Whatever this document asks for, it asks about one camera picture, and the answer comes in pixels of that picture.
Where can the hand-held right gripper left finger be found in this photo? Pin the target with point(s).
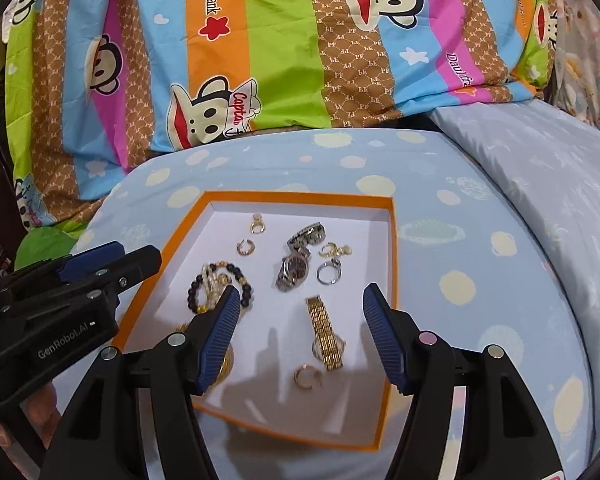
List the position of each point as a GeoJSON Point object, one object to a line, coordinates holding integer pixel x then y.
{"type": "Point", "coordinates": [220, 340]}

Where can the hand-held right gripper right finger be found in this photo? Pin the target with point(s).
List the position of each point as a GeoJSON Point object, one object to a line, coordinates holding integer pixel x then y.
{"type": "Point", "coordinates": [382, 335]}

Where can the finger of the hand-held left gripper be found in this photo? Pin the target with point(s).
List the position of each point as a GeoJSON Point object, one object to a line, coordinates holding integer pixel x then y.
{"type": "Point", "coordinates": [130, 267]}
{"type": "Point", "coordinates": [92, 257]}

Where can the gold hoop earring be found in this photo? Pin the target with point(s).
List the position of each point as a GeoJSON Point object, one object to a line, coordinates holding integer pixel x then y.
{"type": "Point", "coordinates": [307, 376]}

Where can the orange jewelry box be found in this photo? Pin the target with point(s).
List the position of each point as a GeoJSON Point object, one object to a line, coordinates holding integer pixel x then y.
{"type": "Point", "coordinates": [280, 410]}

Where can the small gold earring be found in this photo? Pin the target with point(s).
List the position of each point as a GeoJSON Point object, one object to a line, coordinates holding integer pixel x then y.
{"type": "Point", "coordinates": [257, 224]}
{"type": "Point", "coordinates": [336, 250]}
{"type": "Point", "coordinates": [245, 247]}

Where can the silver metal wristwatch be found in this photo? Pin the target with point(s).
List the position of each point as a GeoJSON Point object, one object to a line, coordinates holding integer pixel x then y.
{"type": "Point", "coordinates": [295, 262]}

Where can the person's left hand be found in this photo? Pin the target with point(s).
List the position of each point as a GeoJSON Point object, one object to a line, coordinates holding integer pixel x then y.
{"type": "Point", "coordinates": [42, 407]}

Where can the gold wristwatch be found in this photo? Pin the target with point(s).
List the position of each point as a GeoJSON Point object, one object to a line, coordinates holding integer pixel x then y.
{"type": "Point", "coordinates": [325, 335]}

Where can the blue dotted bedsheet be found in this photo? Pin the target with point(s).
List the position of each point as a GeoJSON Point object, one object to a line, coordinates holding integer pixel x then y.
{"type": "Point", "coordinates": [455, 285]}

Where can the pale blue quilt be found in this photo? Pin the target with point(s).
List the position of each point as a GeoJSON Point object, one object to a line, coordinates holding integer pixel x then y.
{"type": "Point", "coordinates": [555, 170]}

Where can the striped monkey print blanket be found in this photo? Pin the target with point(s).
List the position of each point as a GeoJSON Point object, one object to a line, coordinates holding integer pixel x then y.
{"type": "Point", "coordinates": [280, 50]}

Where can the floral grey cloth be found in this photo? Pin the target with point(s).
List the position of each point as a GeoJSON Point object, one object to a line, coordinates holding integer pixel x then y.
{"type": "Point", "coordinates": [585, 50]}

